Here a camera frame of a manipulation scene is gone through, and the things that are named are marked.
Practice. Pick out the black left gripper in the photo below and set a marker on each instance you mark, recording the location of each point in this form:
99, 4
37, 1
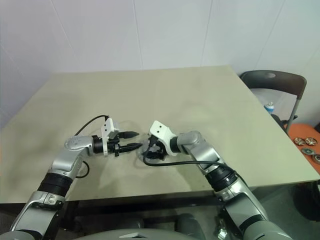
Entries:
113, 145

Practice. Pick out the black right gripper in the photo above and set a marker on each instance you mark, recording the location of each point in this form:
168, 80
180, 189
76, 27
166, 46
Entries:
158, 147

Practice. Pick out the grey round metal disc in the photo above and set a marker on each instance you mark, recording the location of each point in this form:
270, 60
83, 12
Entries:
140, 153

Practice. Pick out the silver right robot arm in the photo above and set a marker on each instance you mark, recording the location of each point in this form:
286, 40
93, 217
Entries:
205, 150

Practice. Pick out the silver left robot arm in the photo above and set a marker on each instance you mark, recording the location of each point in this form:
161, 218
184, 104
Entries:
62, 162

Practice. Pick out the grey robot torso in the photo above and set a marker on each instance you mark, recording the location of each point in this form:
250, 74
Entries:
155, 233

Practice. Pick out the small blue-capped bottle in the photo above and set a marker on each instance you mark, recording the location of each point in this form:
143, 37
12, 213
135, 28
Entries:
269, 108

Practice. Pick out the black folding chair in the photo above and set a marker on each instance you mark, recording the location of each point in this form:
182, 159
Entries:
275, 81

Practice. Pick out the black waste bin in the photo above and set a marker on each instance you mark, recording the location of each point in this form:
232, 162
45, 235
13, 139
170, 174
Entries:
307, 200

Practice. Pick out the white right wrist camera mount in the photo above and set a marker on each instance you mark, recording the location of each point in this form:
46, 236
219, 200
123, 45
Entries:
160, 128

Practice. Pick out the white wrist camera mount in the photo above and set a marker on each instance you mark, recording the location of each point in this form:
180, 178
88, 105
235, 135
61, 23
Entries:
107, 126
160, 128

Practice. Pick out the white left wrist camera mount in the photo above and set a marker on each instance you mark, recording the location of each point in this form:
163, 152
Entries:
107, 126

